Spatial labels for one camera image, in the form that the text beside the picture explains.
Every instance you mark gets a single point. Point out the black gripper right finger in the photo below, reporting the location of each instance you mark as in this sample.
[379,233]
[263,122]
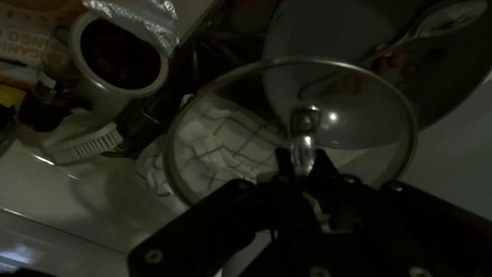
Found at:
[412,232]

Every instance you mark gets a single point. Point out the white mug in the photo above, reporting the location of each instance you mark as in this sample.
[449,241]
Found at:
[99,68]

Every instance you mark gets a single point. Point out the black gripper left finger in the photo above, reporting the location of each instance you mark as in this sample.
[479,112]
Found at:
[199,242]

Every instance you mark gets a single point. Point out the grey frying pan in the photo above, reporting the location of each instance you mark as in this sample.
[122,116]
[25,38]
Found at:
[437,52]

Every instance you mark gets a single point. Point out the white gas stove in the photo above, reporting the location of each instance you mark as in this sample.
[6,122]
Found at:
[85,218]

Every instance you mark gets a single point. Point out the white scrub brush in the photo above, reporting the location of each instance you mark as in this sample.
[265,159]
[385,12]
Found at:
[86,145]

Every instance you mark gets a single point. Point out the clear glass pot lid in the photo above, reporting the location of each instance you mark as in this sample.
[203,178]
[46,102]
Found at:
[362,122]

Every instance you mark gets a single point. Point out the white checked tea towel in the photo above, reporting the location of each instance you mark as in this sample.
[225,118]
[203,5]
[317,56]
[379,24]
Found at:
[217,141]

